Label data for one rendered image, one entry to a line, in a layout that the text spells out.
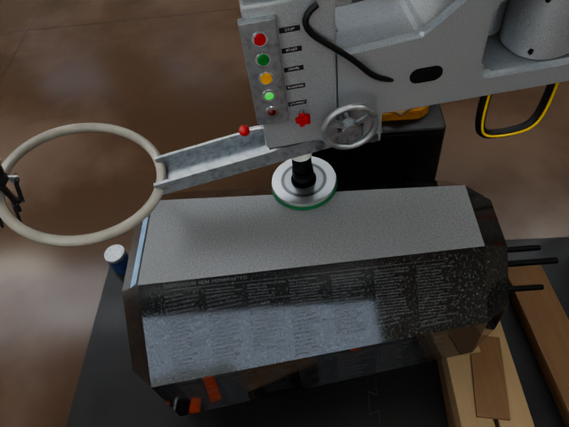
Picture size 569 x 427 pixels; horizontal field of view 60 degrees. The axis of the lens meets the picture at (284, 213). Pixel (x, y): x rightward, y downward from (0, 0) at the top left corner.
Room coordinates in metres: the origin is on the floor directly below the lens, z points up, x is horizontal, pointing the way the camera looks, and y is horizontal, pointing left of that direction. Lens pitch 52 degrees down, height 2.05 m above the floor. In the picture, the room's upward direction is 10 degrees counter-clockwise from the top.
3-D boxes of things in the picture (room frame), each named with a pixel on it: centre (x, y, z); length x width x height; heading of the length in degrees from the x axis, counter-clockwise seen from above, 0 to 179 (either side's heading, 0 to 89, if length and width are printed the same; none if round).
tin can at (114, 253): (1.42, 0.85, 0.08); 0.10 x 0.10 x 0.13
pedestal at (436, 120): (1.62, -0.40, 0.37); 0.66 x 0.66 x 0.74; 81
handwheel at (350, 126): (0.95, -0.20, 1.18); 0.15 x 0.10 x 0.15; 90
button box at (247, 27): (0.95, -0.01, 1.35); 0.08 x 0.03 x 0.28; 90
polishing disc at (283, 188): (1.07, -0.08, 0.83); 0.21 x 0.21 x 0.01
